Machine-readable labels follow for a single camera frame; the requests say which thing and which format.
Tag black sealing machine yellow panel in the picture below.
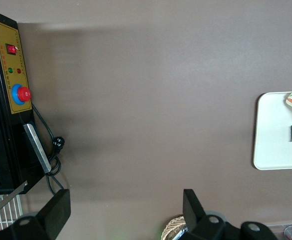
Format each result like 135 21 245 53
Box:
0 6 36 196

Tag black power cable with plug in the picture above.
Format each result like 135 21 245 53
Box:
30 101 67 196

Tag clear acrylic bottle rack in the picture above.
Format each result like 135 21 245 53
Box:
267 219 292 240

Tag white wire basket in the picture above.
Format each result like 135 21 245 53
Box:
0 193 24 231

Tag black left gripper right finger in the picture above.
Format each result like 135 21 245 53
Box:
182 188 228 240

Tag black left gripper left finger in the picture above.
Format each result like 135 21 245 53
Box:
10 188 72 240

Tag beige plastic tray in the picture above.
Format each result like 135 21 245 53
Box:
253 91 292 171

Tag light wicker basket with trays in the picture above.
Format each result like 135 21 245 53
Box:
163 215 189 240

